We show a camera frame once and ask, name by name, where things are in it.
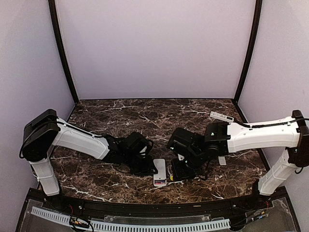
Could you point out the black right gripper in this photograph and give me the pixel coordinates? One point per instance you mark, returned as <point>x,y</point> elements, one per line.
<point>178,174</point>

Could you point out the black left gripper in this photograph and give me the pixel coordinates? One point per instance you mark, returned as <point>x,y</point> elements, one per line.
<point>147,170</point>

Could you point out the grey remote control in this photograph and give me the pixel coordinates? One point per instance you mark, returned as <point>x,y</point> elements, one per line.
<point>161,166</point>

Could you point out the grey battery cover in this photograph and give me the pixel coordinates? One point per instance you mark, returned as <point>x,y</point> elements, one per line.
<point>222,161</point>

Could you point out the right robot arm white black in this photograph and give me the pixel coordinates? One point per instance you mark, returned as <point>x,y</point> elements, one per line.
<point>230,136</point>

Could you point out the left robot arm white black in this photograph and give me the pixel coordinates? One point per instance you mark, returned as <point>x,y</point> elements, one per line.
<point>47,130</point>

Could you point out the white remote control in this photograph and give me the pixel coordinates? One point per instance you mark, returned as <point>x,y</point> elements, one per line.
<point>221,117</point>

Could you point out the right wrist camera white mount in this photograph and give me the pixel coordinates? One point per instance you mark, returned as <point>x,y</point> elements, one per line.
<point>180,157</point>

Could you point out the white slotted cable duct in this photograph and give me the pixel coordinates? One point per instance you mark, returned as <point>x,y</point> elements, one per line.
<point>134,224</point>

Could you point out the right black frame post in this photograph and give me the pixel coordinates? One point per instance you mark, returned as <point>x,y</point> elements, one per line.
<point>249,52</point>

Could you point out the black frame post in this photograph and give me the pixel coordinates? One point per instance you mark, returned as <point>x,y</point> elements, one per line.
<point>249,52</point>
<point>61,50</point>

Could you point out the left black frame post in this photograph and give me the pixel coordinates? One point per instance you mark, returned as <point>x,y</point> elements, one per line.
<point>61,50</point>

